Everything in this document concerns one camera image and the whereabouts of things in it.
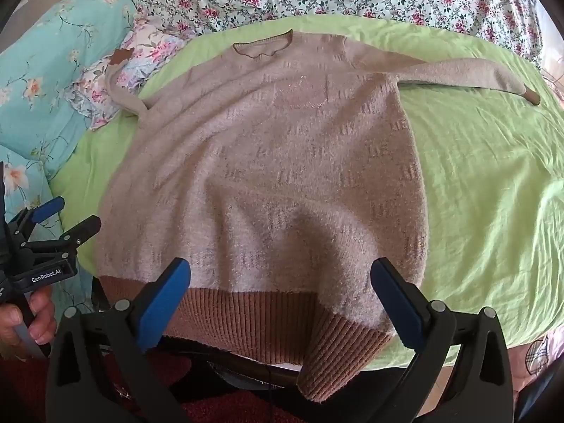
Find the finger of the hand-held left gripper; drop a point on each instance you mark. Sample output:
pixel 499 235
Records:
pixel 46 209
pixel 83 225

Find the dark red cloth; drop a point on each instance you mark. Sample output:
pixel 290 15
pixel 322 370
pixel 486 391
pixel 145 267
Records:
pixel 26 387

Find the pink patterned cloth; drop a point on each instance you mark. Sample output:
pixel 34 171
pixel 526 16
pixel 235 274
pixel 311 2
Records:
pixel 535 357

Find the beige knit sweater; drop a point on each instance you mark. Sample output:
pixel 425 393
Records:
pixel 264 163

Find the teal floral quilt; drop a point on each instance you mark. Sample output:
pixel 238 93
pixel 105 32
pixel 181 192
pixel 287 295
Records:
pixel 44 53

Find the light green blanket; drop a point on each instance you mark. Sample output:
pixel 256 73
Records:
pixel 484 176

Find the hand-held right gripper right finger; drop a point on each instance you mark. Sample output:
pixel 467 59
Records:
pixel 396 304

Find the dark wooden bed frame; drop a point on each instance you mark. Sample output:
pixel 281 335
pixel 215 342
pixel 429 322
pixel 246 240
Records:
pixel 255 368

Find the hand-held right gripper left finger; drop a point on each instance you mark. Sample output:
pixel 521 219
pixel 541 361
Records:
pixel 165 304

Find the person's left hand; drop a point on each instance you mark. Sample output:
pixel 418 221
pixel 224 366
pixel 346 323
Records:
pixel 42 317

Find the pastel floral pillow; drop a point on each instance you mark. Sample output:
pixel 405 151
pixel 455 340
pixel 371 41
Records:
pixel 145 48

